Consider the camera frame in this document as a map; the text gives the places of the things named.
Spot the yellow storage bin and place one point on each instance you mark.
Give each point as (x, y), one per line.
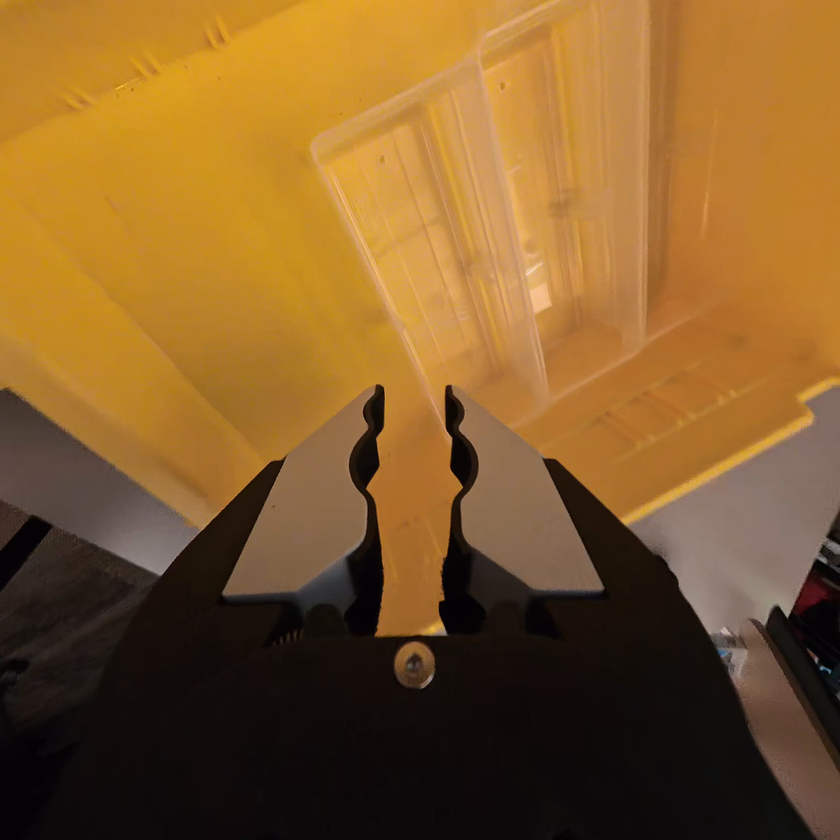
(197, 229)

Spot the clear plastic drawer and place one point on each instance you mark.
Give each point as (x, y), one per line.
(577, 164)
(426, 229)

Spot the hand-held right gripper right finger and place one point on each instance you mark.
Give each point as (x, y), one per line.
(525, 525)

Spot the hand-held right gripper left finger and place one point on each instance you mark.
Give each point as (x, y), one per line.
(308, 525)

